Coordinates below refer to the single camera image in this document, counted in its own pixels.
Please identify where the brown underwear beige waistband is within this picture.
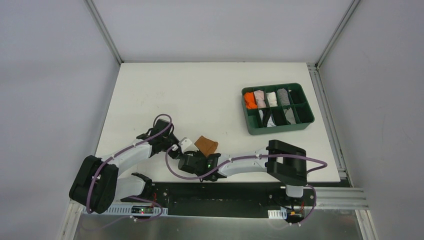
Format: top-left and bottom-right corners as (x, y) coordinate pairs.
(194, 135), (219, 157)

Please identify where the green divided plastic tray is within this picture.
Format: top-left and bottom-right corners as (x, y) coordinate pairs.
(241, 83), (315, 135)

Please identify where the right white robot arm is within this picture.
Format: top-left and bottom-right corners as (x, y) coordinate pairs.
(178, 139), (307, 205)

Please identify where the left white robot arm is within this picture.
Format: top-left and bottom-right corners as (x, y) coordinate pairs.
(68, 117), (180, 214)

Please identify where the orange rolled underwear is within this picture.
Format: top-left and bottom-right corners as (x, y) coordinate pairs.
(243, 92), (258, 110)

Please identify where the black white rolled underwear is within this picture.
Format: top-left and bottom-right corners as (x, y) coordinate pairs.
(258, 108), (276, 128)

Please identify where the pink rolled underwear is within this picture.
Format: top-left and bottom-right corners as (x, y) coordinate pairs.
(253, 90), (267, 109)

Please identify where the grey striped rolled underwear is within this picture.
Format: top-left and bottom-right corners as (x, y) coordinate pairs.
(277, 88), (291, 106)

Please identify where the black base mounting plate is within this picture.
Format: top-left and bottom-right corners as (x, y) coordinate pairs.
(138, 182), (316, 218)

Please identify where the left white cable duct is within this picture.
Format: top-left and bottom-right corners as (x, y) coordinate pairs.
(102, 204), (169, 217)

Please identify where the white cable duct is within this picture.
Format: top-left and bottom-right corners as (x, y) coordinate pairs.
(102, 204), (169, 217)
(267, 208), (287, 220)

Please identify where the right white cable duct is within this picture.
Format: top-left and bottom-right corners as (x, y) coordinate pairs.
(267, 208), (287, 220)

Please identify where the right aluminium rail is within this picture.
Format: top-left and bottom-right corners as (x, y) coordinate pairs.
(314, 187), (369, 210)

